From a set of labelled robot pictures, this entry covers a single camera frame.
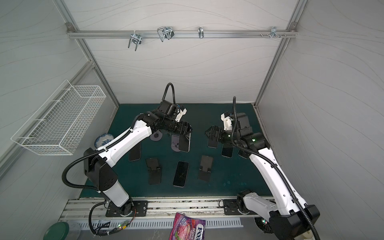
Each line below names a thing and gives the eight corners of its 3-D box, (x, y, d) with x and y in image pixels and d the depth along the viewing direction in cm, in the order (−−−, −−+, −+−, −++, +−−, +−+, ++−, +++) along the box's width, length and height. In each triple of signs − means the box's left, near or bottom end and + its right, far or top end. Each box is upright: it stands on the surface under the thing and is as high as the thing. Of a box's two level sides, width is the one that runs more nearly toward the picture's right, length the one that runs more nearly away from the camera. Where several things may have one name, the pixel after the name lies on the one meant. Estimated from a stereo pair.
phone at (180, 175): (172, 186, 82) (171, 184, 81) (178, 161, 92) (178, 160, 90) (185, 188, 82) (184, 187, 80) (189, 163, 91) (189, 162, 89)
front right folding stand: (197, 179, 85) (198, 171, 76) (201, 163, 91) (202, 154, 82) (209, 182, 84) (211, 175, 75) (212, 166, 90) (214, 157, 81)
